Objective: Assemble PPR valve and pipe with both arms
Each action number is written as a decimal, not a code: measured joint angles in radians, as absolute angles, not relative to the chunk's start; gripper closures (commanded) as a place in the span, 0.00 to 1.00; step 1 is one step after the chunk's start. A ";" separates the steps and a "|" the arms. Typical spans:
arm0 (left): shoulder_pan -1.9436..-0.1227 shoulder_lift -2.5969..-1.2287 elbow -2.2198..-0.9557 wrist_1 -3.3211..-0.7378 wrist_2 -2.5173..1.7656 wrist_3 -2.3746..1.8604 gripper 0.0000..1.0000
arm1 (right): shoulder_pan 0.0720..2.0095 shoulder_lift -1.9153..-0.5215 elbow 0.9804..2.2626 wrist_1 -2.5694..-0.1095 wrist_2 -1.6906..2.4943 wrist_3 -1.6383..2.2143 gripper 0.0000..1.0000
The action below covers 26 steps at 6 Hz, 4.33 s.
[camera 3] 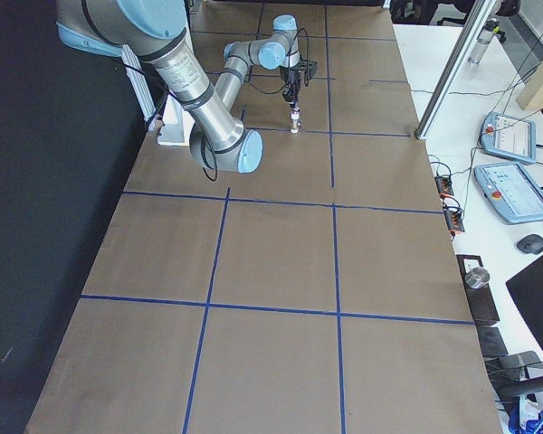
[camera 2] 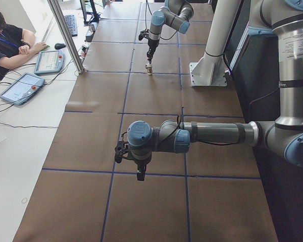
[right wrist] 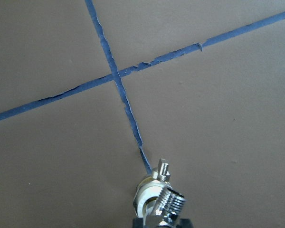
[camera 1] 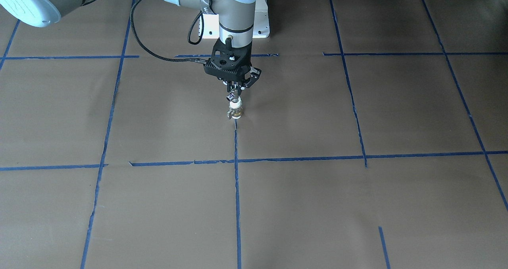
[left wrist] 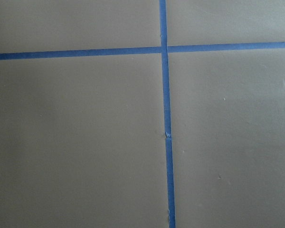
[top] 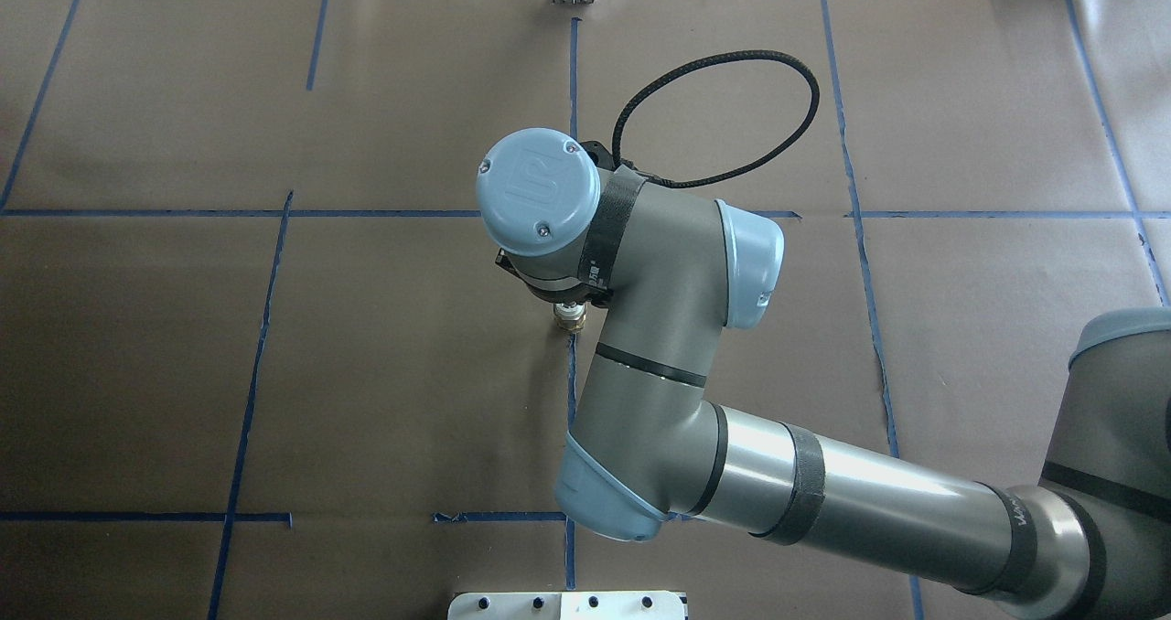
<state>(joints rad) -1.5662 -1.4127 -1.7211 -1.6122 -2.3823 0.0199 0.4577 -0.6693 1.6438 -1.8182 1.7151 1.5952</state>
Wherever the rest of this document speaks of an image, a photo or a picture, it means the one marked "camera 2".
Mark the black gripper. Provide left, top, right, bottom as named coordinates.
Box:
left=146, top=39, right=159, bottom=64
left=136, top=161, right=148, bottom=182

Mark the black monitor stand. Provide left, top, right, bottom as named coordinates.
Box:
left=80, top=0, right=100, bottom=26

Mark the black keyboard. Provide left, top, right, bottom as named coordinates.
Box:
left=64, top=14, right=78, bottom=37

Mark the black computer mouse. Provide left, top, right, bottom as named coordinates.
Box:
left=54, top=43, right=66, bottom=50

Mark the blue teach pendant far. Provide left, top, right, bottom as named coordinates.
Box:
left=34, top=49, right=65, bottom=76

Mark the blue teach pendant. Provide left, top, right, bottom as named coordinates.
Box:
left=34, top=49, right=65, bottom=76
left=0, top=73, right=45, bottom=106

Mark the blue teach pendant near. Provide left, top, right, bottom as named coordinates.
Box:
left=0, top=73, right=45, bottom=106

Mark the seated person in black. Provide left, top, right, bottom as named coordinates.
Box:
left=0, top=12, right=48, bottom=81

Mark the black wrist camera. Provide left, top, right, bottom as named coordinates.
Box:
left=138, top=29, right=149, bottom=41
left=114, top=141, right=128, bottom=164

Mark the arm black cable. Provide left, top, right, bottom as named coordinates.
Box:
left=144, top=0, right=179, bottom=41

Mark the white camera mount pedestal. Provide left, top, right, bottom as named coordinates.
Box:
left=190, top=0, right=242, bottom=87

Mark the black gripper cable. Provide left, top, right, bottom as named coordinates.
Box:
left=164, top=115, right=240, bottom=148

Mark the aluminium frame post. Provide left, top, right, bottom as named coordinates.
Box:
left=47, top=0, right=85, bottom=75

